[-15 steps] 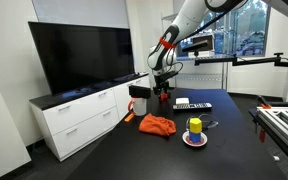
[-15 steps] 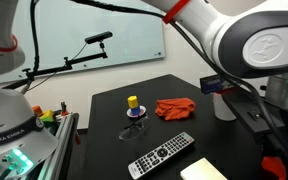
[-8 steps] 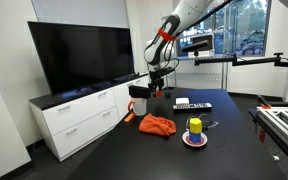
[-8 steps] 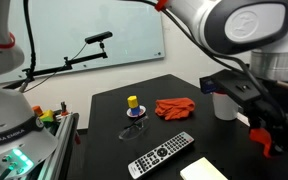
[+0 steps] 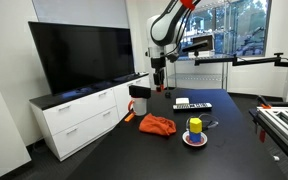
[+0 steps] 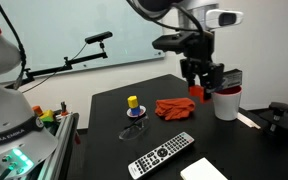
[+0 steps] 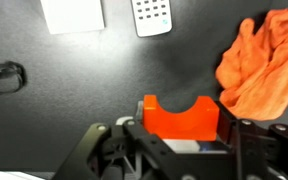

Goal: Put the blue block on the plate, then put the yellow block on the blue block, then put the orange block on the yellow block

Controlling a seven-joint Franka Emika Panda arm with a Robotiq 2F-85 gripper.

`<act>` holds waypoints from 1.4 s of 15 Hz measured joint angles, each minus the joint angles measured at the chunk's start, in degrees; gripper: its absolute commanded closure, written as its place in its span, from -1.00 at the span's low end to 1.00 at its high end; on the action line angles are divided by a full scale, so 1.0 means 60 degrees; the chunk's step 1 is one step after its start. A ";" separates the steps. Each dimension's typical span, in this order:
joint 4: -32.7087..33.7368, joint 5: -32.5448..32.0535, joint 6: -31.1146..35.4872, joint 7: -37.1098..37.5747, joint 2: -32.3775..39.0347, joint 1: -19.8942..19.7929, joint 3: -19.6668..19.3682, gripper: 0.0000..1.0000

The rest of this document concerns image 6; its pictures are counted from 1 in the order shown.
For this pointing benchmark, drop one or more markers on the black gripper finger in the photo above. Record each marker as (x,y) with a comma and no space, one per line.
(191,81)
(211,90)

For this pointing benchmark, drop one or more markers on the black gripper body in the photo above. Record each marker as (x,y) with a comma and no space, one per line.
(200,63)

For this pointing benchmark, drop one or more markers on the blue block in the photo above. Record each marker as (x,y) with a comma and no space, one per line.
(136,111)

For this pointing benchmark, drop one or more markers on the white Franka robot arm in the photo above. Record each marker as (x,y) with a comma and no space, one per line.
(4,106)

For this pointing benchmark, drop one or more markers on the white plate red pattern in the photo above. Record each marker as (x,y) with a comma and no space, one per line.
(143,111)

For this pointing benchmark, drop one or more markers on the white mug red inside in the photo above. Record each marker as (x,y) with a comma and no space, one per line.
(227,105)

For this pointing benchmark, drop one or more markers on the black box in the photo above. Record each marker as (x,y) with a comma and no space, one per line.
(233,78)

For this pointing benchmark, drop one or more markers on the orange cloth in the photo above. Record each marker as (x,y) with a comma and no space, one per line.
(175,108)

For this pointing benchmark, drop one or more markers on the white flat stick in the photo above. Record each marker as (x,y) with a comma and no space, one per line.
(247,120)

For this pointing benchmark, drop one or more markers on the clear safety glasses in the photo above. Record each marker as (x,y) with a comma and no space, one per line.
(134,130)

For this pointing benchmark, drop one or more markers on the silver remote control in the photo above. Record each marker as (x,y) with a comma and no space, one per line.
(160,155)

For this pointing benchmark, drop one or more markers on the white square pad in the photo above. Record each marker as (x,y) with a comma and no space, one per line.
(202,170)

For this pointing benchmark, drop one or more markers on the red tag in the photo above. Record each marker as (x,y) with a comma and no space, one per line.
(77,138)

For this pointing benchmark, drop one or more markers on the glass whiteboard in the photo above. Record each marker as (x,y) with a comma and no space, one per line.
(67,26)

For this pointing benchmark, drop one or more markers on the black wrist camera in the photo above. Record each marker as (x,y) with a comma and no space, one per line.
(170,41)

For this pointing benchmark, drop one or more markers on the black clamp mount knob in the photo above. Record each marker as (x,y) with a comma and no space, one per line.
(280,116)

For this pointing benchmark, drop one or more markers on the black stereo camera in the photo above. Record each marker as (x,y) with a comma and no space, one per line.
(99,37)

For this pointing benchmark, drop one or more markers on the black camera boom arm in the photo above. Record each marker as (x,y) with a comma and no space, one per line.
(67,65)

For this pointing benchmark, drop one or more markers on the aluminium frame rail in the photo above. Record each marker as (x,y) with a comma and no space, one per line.
(62,140)

